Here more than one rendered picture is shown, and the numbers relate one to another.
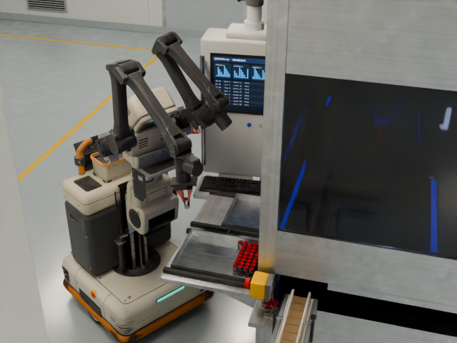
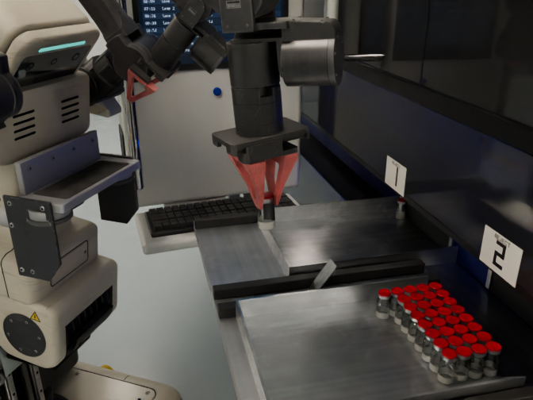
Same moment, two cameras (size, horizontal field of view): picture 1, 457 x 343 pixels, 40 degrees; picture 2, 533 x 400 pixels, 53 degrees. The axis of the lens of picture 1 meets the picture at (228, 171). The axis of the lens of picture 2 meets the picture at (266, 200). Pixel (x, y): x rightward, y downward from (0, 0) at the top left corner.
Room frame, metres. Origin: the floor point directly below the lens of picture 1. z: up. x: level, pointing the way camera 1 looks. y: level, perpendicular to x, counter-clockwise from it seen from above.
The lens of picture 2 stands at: (1.60, 0.47, 1.40)
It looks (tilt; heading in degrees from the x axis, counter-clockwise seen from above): 23 degrees down; 331
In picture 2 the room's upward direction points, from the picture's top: straight up
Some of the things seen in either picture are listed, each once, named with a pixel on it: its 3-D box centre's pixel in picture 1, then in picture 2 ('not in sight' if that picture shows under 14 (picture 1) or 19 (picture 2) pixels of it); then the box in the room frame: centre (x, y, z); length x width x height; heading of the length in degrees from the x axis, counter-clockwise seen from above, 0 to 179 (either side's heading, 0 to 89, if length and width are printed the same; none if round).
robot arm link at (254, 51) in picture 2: (182, 162); (258, 62); (2.14, 0.18, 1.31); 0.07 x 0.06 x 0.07; 43
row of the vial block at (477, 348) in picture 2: (251, 260); (446, 327); (2.05, -0.09, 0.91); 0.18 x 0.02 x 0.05; 164
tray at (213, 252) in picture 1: (219, 255); (364, 344); (2.09, 0.03, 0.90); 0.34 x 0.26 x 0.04; 74
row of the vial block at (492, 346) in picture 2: (256, 260); (459, 325); (2.04, -0.12, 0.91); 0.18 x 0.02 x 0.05; 164
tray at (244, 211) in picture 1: (264, 216); (350, 233); (2.38, -0.17, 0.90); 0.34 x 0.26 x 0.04; 74
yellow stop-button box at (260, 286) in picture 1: (261, 285); not in sight; (1.78, -0.12, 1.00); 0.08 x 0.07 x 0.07; 74
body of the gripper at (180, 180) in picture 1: (183, 176); (258, 114); (2.14, 0.18, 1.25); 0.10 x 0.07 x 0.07; 88
